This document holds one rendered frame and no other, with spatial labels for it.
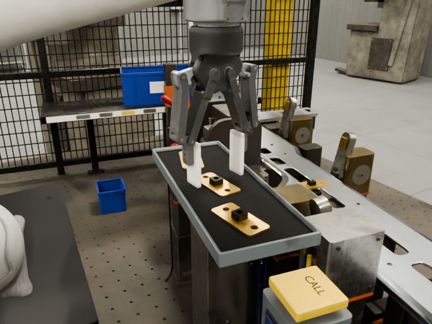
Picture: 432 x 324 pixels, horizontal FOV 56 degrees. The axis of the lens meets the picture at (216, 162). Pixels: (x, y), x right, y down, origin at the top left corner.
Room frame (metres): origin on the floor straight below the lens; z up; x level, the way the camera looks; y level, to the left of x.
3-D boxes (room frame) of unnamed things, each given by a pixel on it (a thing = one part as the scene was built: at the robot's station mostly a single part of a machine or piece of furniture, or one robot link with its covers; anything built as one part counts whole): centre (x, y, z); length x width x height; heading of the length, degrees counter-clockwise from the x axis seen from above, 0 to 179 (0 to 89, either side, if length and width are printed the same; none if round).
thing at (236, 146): (0.60, -0.03, 1.21); 0.03 x 0.01 x 0.07; 35
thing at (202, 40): (0.58, 0.00, 1.36); 0.08 x 0.07 x 0.09; 125
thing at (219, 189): (0.58, 0.00, 1.17); 0.08 x 0.04 x 0.01; 35
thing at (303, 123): (1.37, -0.30, 0.87); 0.12 x 0.07 x 0.35; 110
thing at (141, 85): (1.69, 0.24, 1.09); 0.30 x 0.17 x 0.13; 103
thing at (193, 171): (0.56, 0.03, 1.21); 0.03 x 0.01 x 0.07; 35
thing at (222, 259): (0.58, 0.00, 1.16); 0.37 x 0.14 x 0.02; 20
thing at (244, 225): (0.47, -0.03, 1.17); 0.08 x 0.04 x 0.01; 36
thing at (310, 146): (1.23, -0.32, 0.84); 0.10 x 0.05 x 0.29; 110
